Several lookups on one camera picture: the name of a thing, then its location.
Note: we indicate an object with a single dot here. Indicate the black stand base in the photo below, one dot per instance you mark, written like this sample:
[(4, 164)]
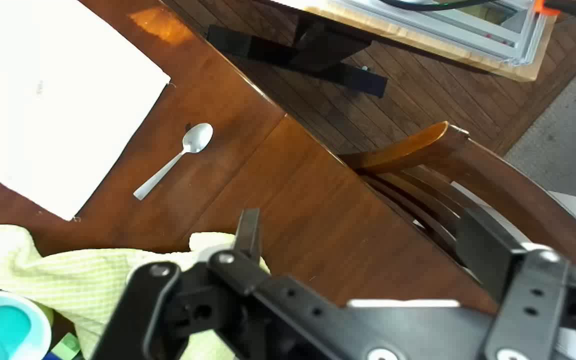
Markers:
[(318, 49)]

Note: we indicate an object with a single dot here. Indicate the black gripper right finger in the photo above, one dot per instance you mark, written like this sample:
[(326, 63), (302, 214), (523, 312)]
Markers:
[(489, 250)]

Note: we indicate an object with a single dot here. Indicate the teal plastic cup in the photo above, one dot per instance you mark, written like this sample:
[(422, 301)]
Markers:
[(25, 331)]

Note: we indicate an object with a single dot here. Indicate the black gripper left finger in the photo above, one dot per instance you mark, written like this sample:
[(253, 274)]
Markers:
[(248, 234)]

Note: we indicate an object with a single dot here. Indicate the wooden board with frames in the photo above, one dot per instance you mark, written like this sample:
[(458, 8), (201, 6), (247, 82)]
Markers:
[(505, 36)]

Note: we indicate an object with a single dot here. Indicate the white paper towel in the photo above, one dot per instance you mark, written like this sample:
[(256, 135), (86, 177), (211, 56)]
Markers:
[(72, 92)]

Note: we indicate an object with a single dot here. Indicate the silver metal spoon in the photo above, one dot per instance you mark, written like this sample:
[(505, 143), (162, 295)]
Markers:
[(193, 143)]

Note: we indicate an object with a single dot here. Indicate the yellow-green cloth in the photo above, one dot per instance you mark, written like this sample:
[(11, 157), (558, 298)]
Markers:
[(86, 285)]

